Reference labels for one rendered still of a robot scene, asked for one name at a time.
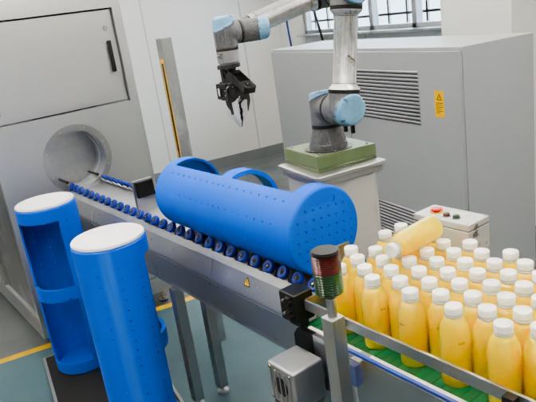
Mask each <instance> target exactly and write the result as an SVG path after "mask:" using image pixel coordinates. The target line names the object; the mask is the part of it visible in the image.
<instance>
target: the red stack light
mask: <svg viewBox="0 0 536 402"><path fill-rule="evenodd" d="M310 259H311V266H312V272H313V274H315V275H317V276H319V277H329V276H334V275H336V274H339V273H340V272H341V270H342V268H341V254H340V252H339V254H338V255H337V256H335V257H333V258H327V259H317V258H313V257H312V256H311V255H310Z"/></svg>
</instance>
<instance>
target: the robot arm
mask: <svg viewBox="0 0 536 402"><path fill-rule="evenodd" d="M364 1H365V0H281V1H278V2H276V3H274V4H271V5H269V6H266V7H264V8H262V9H260V10H257V11H255V12H253V13H251V14H248V15H246V16H244V17H241V18H239V19H236V20H235V19H234V16H233V15H232V14H231V15H225V16H219V17H214V18H212V33H213V34H214V40H215V49H216V54H217V59H218V64H219V65H217V69H218V70H220V74H221V79H222V82H219V84H216V90H217V96H218V100H222V101H226V104H227V107H228V108H229V109H228V110H227V115H228V116H229V117H230V118H232V119H234V121H235V123H236V124H237V125H238V126H239V127H242V126H243V125H244V123H245V121H246V117H247V113H248V111H249V107H250V93H255V89H256V84H254V83H253V82H252V81H251V80H250V79H249V78H248V77H247V76H246V75H245V74H244V73H243V72H241V71H240V70H239V69H238V70H236V67H239V66H240V62H239V61H240V55H239V50H238V43H244V42H249V41H258V40H260V41H261V40H262V39H267V38H268V37H269V36H270V28H273V27H275V26H277V25H280V24H282V23H283V22H287V21H289V20H290V19H292V18H296V17H297V16H300V15H302V14H304V13H307V12H309V11H312V12H315V11H318V10H321V9H324V8H329V11H330V12H331V13H332V14H333V16H334V24H333V84H332V85H331V86H330V87H329V89H326V90H321V91H316V92H312V93H310V94H309V109H310V116H311V124H312V134H311V138H310V143H309V149H310V150H311V151H315V152H327V151H333V150H338V149H342V148H345V147H347V146H348V141H347V139H346V137H345V134H344V131H343V129H342V126H353V125H355V124H357V123H358V122H359V121H360V120H361V119H362V118H363V116H364V114H365V101H364V100H363V98H362V97H361V96H360V92H361V89H360V88H359V87H358V86H357V29H358V15H359V13H360V12H361V11H362V10H363V2H364ZM218 89H219V91H220V96H219V93H218ZM238 98H240V99H238ZM237 99H238V103H236V102H235V101H236V100H237Z"/></svg>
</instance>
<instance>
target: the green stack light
mask: <svg viewBox="0 0 536 402"><path fill-rule="evenodd" d="M313 284H314V290H315V294H316V295H317V296H318V297H321V298H335V297H337V296H339V295H341V294H342V293H343V292H344V290H345V289H344V282H343V275H342V270H341V272H340V273H339V274H336V275H334V276H329V277H319V276H317V275H315V274H313Z"/></svg>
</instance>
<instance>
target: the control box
mask: <svg viewBox="0 0 536 402"><path fill-rule="evenodd" d="M432 207H442V206H438V205H432V206H430V207H427V208H425V209H423V210H422V211H418V212H416V213H415V214H414V220H415V222H417V221H419V220H421V219H422V218H424V217H426V216H428V215H432V216H435V217H436V218H438V219H439V220H440V222H441V223H442V225H443V234H442V235H441V236H440V237H441V238H448V239H450V240H451V247H458V248H460V249H461V251H462V248H463V240H464V239H467V238H473V239H476V240H477V242H478V246H477V247H478V248H488V247H489V246H490V233H489V215H482V214H478V213H474V212H470V211H462V210H458V209H454V208H450V207H442V208H443V210H442V211H440V212H433V211H431V208H432ZM453 211H454V212H453ZM444 212H449V213H450V216H443V213H444ZM463 213H464V214H465V215H464V214H463ZM453 214H459V215H460V218H458V219H453V218H452V216H453Z"/></svg>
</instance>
